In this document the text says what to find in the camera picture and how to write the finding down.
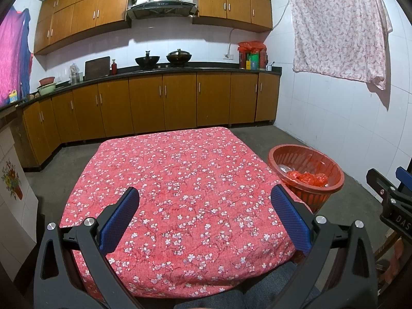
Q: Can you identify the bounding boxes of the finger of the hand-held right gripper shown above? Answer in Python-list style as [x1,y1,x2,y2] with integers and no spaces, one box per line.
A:
[397,167,412,197]
[367,168,400,207]

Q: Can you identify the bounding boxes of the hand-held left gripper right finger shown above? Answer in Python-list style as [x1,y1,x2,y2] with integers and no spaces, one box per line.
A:
[271,185,379,309]

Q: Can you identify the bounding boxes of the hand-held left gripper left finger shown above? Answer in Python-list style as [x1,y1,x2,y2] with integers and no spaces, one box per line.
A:
[34,187,144,309]

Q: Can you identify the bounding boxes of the large orange-red plastic bag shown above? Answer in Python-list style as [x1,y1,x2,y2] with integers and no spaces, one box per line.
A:
[299,173,329,187]

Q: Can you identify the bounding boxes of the orange plastic basket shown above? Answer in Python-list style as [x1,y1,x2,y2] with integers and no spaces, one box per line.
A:
[268,144,345,213]

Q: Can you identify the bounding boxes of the red floral tablecloth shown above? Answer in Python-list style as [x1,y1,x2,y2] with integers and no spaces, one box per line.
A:
[59,126,315,300]

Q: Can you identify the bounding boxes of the white cabinet with flower sticker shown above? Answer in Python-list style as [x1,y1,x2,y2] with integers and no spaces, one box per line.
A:
[0,116,40,281]

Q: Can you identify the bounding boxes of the wooden lower kitchen cabinets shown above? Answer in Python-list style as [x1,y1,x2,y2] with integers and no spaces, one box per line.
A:
[18,67,282,168]

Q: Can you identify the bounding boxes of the green basin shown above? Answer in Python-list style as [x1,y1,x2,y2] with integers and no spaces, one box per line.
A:
[36,83,57,96]

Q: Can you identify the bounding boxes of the dark wooden cutting board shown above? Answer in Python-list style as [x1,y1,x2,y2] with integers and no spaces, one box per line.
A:
[84,56,111,81]

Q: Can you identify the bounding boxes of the pale floral hanging cloth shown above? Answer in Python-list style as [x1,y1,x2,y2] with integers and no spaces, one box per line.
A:
[286,0,394,91]

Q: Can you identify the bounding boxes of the black wok with lid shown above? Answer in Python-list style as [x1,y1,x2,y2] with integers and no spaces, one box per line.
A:
[166,49,193,67]

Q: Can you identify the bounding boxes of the red bag over bottles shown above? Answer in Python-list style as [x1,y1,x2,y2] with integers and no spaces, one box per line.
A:
[237,41,268,70]

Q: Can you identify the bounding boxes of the pink and blue hanging cloth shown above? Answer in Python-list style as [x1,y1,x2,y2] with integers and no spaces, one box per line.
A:
[0,8,33,105]

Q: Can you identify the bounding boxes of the wooden upper cabinet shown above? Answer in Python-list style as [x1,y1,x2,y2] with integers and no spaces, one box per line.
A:
[193,0,273,33]
[34,0,131,55]

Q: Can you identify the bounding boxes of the steel range hood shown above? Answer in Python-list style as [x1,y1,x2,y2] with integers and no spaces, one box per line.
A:
[126,0,198,20]

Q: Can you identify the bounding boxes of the white wall cable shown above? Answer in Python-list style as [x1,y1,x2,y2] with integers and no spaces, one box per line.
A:
[227,28,237,55]
[273,2,290,30]

